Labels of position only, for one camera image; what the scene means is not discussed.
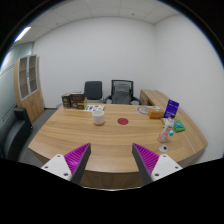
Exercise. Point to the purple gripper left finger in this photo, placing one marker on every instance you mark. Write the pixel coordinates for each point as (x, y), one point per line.
(71, 166)

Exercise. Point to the black leather sofa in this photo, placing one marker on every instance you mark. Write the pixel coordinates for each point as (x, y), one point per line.
(14, 132)

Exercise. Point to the small white bottle cap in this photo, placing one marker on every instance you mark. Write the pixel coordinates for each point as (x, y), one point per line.
(163, 148)

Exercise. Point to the red round coaster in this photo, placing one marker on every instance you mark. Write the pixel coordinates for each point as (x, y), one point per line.
(122, 121)

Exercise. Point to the black office chair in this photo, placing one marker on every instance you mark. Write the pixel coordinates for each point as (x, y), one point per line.
(93, 90)

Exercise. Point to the orange wooden box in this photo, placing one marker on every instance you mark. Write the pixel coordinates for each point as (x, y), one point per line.
(155, 113)

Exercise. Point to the ceiling light panel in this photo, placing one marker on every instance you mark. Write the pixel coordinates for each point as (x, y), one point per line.
(24, 31)

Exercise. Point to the white ceramic mug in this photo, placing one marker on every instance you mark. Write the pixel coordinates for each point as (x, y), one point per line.
(98, 117)

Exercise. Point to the dark brown box left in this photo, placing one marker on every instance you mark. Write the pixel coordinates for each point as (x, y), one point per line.
(66, 101)

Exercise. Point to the purple standing card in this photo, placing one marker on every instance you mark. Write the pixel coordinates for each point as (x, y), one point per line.
(172, 108)

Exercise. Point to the green packet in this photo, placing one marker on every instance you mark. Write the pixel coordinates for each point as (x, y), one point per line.
(178, 126)

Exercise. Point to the clear plastic water bottle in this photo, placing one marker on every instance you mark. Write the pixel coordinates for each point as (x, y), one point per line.
(166, 129)

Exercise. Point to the grey mesh office chair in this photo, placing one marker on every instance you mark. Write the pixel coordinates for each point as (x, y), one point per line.
(122, 92)

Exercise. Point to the wooden bookcase cabinet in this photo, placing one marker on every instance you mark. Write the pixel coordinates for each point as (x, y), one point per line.
(27, 86)

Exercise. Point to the brown box right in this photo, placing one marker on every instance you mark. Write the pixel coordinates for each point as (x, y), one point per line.
(78, 100)

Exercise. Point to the round white plate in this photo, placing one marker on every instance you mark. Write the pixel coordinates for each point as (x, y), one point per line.
(143, 109)

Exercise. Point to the green white leaflet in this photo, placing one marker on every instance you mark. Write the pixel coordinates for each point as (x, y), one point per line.
(92, 108)

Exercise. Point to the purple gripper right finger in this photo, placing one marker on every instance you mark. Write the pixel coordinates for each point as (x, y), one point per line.
(152, 166)

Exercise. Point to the wooden side cabinet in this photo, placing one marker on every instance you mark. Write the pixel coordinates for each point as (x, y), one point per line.
(153, 98)

